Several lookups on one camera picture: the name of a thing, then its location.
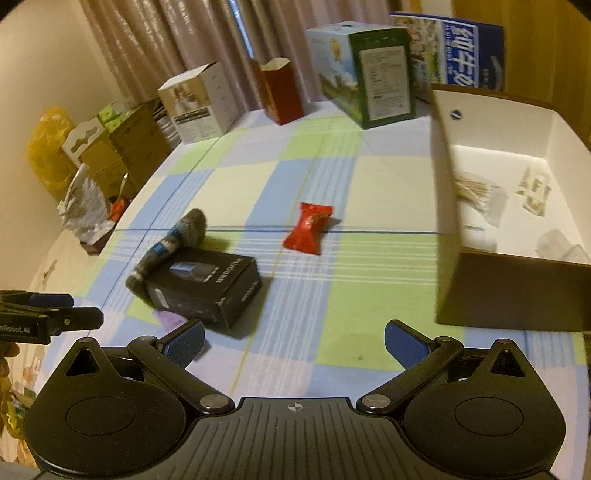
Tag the bag of cotton swabs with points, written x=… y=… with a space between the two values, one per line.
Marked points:
x=480 y=194

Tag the red snack packet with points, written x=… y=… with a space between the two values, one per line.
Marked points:
x=308 y=228

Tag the frosted plastic cup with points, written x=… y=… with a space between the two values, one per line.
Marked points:
x=561 y=244

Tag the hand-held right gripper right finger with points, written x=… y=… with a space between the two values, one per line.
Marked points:
x=404 y=344

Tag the yellow plastic bag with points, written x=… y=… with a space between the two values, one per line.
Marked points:
x=46 y=152

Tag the dark wooden tray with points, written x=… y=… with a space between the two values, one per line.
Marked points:
x=99 y=235

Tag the green milk carton box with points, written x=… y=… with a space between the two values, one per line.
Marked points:
x=369 y=69

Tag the brown cardboard box white inside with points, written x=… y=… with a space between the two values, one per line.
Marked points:
x=489 y=295

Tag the cardboard box with white hanger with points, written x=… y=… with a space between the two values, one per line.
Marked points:
x=94 y=154

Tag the grey knitted sock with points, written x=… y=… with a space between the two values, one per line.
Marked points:
x=171 y=244

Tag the person's left hand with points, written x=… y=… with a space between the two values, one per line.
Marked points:
x=7 y=364

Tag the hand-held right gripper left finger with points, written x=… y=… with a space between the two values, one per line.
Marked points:
x=185 y=344

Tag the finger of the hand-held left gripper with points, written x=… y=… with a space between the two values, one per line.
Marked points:
x=83 y=318
x=46 y=300

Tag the white striped bag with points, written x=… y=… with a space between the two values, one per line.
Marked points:
x=167 y=124

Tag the blue milk carton box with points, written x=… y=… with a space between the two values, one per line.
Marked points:
x=461 y=50

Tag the beige curtain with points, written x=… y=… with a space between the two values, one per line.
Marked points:
x=194 y=37

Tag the green tissue packs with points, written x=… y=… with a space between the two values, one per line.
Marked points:
x=113 y=115

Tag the white photo product box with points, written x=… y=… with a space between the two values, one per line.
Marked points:
x=198 y=104

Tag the black product box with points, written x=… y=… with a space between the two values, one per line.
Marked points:
x=207 y=286

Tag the purple tube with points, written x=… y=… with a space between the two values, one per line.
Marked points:
x=171 y=319

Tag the dark red carton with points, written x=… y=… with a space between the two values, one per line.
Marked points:
x=281 y=92

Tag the cream hair claw clip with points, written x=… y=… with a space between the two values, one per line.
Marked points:
x=535 y=189

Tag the white plastic bag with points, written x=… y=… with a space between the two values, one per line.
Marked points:
x=83 y=203

